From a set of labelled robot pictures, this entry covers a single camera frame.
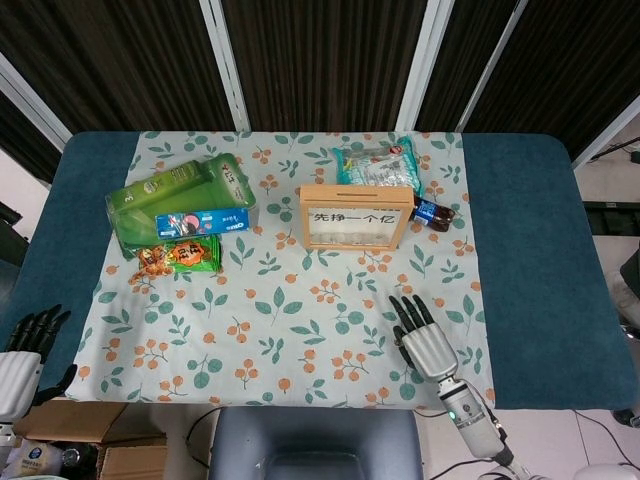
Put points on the long green snack box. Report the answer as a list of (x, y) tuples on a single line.
[(150, 192)]

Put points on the green nut snack bag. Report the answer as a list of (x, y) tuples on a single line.
[(195, 257)]

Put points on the left five-finger robot hand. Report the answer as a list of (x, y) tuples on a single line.
[(17, 375)]

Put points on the right five-finger robot hand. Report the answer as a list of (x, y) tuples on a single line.
[(430, 352)]

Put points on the open cardboard box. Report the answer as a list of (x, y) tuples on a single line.
[(65, 422)]

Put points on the teal candy bag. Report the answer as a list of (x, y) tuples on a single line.
[(375, 167)]

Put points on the white bottle blue round label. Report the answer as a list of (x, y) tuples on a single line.
[(32, 460)]

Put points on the floral leaf print tablecloth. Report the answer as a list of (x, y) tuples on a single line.
[(275, 325)]

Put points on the teal table cover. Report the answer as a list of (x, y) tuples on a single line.
[(50, 240)]

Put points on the dark grey padded chair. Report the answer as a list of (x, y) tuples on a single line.
[(315, 445)]

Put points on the blue Oreo cookie box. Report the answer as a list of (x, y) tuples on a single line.
[(225, 222)]

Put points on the cola bottle blue label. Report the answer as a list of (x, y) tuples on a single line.
[(440, 217)]

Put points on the green pack white characters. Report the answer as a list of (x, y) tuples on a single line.
[(230, 180)]

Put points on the wooden framed box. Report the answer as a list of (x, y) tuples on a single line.
[(350, 192)]

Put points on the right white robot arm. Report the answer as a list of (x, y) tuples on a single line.
[(470, 415)]

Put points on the dark slatted partition screen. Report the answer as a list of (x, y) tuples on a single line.
[(325, 60)]

